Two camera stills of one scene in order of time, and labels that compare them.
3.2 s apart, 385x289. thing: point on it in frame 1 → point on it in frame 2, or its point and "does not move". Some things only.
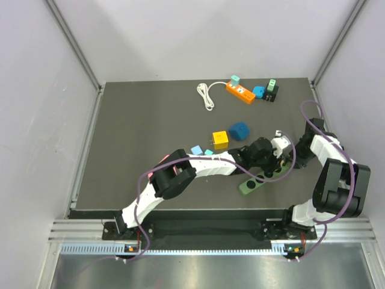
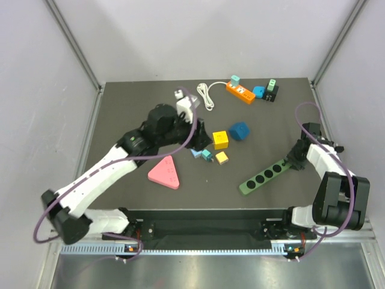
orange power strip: (243, 94) does not move
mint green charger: (271, 84) does not move
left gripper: (274, 164) → (200, 139)
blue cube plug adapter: (240, 130) does not move
